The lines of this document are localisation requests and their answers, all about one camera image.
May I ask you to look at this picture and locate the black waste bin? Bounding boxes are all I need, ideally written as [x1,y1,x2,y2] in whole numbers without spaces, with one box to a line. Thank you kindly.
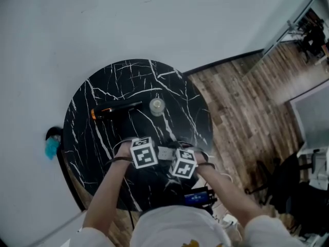
[45,127,64,141]

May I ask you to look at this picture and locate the person's white shirt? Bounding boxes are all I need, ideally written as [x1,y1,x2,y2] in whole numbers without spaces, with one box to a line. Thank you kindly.
[77,206,306,247]

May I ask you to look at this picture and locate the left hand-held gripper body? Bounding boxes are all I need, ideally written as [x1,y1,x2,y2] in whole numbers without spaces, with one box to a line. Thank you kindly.
[130,136,159,169]

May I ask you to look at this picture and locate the person's left hand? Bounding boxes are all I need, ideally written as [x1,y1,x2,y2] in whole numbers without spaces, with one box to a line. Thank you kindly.
[114,143,134,161]

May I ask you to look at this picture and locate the white cabinet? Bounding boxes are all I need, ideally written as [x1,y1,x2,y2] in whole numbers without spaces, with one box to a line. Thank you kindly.
[38,211,88,247]

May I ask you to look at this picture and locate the frosted glass partition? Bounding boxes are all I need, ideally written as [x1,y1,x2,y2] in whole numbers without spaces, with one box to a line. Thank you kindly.
[289,85,329,149]

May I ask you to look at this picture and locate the white desk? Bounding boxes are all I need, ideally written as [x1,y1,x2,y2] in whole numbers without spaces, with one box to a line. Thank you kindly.
[297,145,329,190]

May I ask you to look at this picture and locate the black device with blue screen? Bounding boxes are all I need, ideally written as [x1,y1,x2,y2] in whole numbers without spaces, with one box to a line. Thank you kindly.
[184,186,218,208]

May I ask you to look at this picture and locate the thin black cable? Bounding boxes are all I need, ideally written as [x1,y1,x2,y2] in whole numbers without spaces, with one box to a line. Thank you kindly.
[120,202,136,231]

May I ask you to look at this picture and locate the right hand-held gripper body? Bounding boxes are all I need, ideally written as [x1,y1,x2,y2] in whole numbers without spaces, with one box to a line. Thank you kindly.
[168,148,206,180]

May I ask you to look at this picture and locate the blue plastic bag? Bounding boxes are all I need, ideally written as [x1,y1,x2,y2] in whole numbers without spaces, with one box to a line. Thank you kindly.
[45,135,61,161]

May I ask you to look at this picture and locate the person's right forearm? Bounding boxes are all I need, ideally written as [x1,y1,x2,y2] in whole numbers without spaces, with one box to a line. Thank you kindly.
[196,165,265,227]

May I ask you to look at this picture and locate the clear glass bottle gold cap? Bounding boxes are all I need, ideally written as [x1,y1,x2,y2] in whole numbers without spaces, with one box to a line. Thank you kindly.
[149,97,166,117]

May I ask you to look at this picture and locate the white cable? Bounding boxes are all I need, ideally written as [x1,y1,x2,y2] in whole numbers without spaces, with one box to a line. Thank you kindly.
[204,154,234,184]

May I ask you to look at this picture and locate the black office chair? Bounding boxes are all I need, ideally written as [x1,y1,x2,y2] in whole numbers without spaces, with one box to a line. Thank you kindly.
[269,173,329,236]
[244,152,301,203]
[299,19,329,61]

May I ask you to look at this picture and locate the black and orange tool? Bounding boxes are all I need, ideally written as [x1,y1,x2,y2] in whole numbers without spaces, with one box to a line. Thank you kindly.
[90,101,143,120]

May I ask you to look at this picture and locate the person's left forearm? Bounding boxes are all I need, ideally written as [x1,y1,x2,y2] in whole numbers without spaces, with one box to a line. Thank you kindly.
[82,161,134,236]

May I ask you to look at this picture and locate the black metal rack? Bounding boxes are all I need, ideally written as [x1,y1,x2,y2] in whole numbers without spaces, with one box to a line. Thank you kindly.
[295,8,324,33]

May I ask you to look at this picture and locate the white power strip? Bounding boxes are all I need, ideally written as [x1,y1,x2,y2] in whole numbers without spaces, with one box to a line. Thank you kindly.
[157,146,175,161]

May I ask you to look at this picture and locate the glass door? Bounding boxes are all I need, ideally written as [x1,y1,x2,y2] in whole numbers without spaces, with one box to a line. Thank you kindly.
[262,0,324,56]

